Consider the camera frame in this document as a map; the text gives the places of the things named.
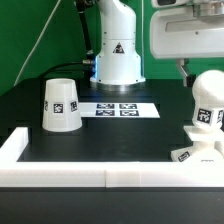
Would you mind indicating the white lamp base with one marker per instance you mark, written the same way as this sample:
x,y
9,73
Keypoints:
x,y
203,148

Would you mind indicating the white lamp bulb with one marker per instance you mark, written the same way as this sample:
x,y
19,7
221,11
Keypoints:
x,y
208,93

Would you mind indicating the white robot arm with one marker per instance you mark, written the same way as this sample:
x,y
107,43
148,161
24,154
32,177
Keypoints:
x,y
118,66

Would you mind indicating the white marker tag plate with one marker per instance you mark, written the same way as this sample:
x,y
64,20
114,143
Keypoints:
x,y
118,110

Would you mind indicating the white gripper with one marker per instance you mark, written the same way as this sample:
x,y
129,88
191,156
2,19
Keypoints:
x,y
187,29

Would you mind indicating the white lamp shade cone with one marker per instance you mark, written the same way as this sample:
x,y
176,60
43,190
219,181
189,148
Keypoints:
x,y
61,107

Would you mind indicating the white U-shaped fence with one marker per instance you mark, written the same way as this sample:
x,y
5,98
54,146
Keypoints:
x,y
14,173

